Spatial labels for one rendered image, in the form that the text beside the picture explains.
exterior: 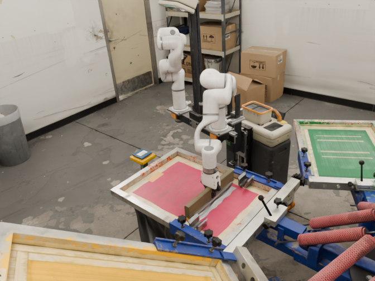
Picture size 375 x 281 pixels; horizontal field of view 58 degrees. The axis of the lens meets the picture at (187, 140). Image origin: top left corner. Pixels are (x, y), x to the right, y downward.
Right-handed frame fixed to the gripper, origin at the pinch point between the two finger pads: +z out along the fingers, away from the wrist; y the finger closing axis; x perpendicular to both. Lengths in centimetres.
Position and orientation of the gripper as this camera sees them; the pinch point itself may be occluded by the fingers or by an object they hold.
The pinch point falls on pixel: (211, 192)
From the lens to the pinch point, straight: 188.2
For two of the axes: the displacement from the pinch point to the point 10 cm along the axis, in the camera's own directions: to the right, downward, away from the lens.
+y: -7.6, -2.8, 5.9
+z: 0.7, 8.6, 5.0
